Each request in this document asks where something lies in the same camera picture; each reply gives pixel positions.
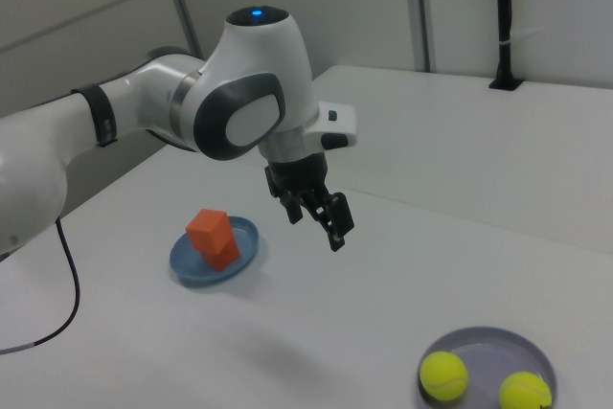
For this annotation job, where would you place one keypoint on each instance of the yellow tennis ball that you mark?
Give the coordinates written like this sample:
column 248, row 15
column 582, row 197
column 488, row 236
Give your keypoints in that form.
column 443, row 375
column 524, row 392

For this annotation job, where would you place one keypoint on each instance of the black camera pole with base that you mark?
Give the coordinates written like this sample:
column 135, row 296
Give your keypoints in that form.
column 503, row 21

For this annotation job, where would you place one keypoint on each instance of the blue plate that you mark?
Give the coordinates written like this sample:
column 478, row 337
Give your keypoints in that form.
column 244, row 236

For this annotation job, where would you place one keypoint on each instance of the orange cube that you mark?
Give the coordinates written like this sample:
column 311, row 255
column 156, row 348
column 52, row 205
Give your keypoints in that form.
column 225, row 256
column 206, row 232

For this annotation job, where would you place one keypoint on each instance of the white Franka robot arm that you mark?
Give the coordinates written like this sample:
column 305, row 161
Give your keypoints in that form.
column 258, row 59

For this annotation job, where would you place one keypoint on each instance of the purple plate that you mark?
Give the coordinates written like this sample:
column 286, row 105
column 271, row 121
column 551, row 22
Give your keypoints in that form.
column 483, row 347

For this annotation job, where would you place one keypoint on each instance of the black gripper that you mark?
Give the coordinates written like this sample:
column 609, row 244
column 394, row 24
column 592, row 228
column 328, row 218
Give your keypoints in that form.
column 299, row 174

